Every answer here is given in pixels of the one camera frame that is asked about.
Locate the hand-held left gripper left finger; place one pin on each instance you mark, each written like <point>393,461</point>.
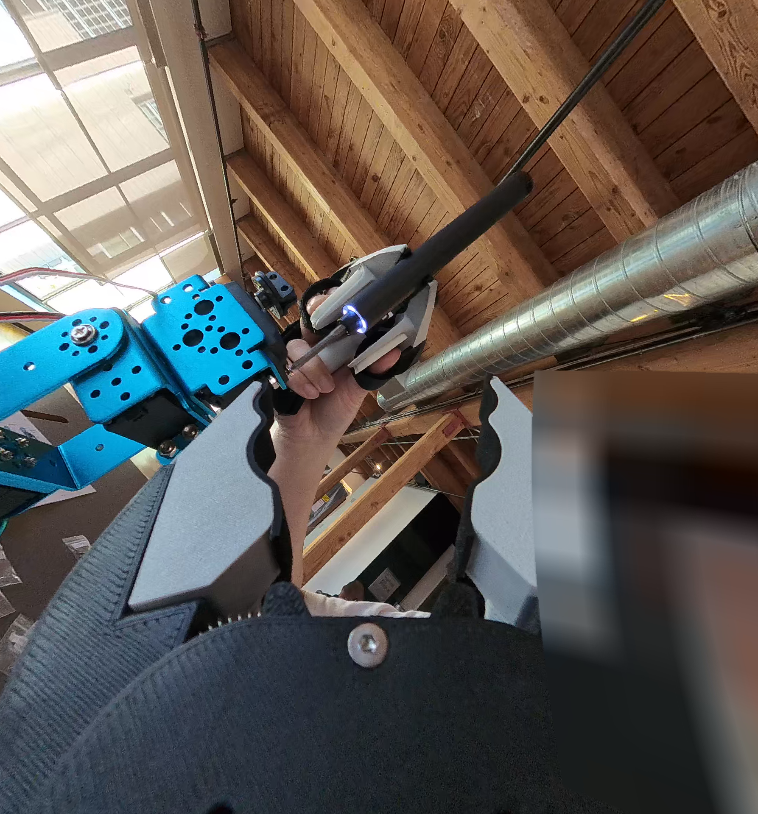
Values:
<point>207,509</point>

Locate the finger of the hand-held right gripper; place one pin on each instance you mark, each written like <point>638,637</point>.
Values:
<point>359,273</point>
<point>410,330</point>

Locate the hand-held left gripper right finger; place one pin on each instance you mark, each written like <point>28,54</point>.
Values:
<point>512,509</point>

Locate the black electric screwdriver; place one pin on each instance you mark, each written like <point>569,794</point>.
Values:
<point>429,254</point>

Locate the blue toy robot arm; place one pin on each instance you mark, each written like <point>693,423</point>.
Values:
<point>188,337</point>

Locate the person's right forearm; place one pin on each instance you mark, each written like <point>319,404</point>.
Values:
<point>290,509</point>

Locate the dark grey desk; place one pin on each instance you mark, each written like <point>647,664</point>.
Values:
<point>48,572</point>

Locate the person's right hand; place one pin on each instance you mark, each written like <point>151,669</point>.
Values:
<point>328,413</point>

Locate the printed instruction booklet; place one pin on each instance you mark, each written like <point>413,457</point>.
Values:
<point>67,499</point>

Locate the person's white shirt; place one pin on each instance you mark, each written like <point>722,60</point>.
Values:
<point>366,607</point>

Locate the black ceiling rod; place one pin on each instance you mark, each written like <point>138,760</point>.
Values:
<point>582,89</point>

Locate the large side window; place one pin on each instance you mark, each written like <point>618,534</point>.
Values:
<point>67,127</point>

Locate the silver ventilation duct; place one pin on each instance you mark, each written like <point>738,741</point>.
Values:
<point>608,273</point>

